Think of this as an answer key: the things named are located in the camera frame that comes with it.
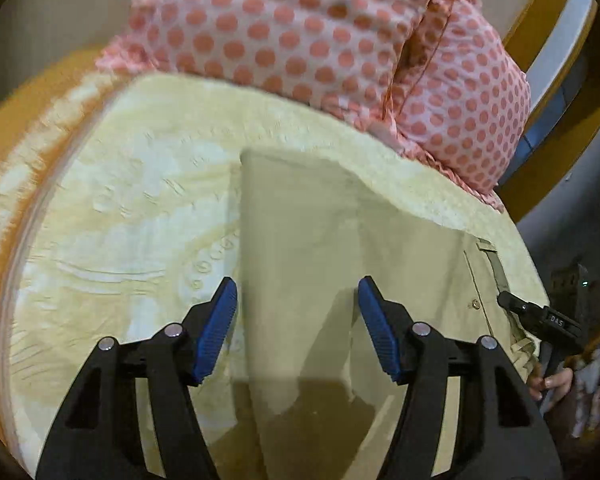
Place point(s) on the yellow wooden headboard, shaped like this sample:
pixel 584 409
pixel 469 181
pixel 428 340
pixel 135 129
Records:
pixel 555 85

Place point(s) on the person's right hand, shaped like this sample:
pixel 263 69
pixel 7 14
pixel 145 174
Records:
pixel 550 382

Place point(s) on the pink polka dot pillow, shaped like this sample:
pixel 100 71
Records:
pixel 330 45

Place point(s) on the cream embossed blanket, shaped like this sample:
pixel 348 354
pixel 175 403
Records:
pixel 130 220

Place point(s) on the beige pants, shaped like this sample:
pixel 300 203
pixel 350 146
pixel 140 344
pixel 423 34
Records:
pixel 325 280

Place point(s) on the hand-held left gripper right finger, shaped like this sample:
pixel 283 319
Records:
pixel 378 329

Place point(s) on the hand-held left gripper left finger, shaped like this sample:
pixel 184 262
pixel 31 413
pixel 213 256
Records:
pixel 216 329

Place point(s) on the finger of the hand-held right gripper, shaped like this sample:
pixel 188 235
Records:
pixel 511 302

